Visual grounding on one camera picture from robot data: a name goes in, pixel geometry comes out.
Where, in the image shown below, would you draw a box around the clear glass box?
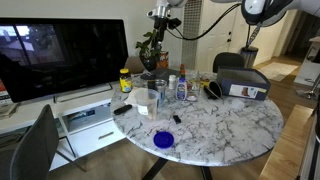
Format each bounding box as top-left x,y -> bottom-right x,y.
187,70 -> 201,102

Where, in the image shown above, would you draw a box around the black bowl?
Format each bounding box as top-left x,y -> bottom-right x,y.
203,80 -> 224,101

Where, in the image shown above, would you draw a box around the beige floor rug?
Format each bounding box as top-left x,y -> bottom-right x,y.
259,61 -> 300,83

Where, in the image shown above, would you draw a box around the blue-label glue bottle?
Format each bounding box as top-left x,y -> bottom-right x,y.
175,77 -> 188,102

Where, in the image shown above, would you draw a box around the red-cap hot sauce bottle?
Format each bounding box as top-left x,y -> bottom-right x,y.
178,63 -> 186,80

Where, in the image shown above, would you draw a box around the grey trash can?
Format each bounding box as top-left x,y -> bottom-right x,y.
239,45 -> 260,70

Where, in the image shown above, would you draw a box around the metal robot mount frame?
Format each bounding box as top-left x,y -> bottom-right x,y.
297,103 -> 320,180

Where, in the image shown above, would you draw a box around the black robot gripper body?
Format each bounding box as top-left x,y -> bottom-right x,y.
153,16 -> 183,34

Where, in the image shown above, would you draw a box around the metal stool base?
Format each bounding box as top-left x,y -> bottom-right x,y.
295,73 -> 320,102

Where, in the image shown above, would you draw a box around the yellow-lid vitamin bottle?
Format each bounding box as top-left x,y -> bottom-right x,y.
119,68 -> 133,94

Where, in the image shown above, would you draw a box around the clear drinking glass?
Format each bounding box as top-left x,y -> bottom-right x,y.
150,79 -> 168,108

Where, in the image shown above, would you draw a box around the round blue lid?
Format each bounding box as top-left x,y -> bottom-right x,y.
153,131 -> 175,150

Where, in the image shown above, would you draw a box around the white media cabinet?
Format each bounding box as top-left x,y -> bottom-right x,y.
0,81 -> 127,173

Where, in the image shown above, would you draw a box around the brown paper bag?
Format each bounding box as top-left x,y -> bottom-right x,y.
124,55 -> 145,75

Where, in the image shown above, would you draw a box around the black remote control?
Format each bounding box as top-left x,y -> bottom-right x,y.
113,104 -> 134,116

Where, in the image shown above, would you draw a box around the black round-back chair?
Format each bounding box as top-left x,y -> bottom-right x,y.
212,52 -> 246,74

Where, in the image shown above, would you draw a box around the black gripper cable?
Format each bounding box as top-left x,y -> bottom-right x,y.
165,2 -> 242,42

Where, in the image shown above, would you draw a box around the black and yellow flashlight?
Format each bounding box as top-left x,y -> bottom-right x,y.
147,79 -> 157,91

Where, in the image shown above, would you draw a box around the white vent grille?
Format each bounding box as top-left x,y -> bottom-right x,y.
181,0 -> 204,71

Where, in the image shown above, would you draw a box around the grey fabric chair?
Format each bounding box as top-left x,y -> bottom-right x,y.
9,104 -> 88,180

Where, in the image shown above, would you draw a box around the clear plastic measuring container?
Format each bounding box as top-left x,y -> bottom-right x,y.
134,88 -> 160,120

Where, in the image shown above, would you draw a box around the large black flat screen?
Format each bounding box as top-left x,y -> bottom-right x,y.
0,18 -> 129,104

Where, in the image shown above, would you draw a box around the wooden platform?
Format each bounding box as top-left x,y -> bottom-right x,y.
258,104 -> 315,180

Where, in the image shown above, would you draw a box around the orange snack can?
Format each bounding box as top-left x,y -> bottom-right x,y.
158,50 -> 170,70

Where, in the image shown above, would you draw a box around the yellow packet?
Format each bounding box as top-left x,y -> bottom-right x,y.
199,76 -> 211,89

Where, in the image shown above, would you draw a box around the green potted plant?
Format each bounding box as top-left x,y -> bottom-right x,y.
134,28 -> 164,72

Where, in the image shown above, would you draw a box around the stack of papers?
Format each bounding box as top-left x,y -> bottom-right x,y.
0,79 -> 22,118

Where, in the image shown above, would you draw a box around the black table legs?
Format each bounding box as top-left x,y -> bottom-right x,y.
141,157 -> 214,180

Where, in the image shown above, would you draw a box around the dark blue shoe box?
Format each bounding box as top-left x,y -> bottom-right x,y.
215,65 -> 272,102

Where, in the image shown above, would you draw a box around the white pill bottle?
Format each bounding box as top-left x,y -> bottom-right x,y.
168,74 -> 177,91

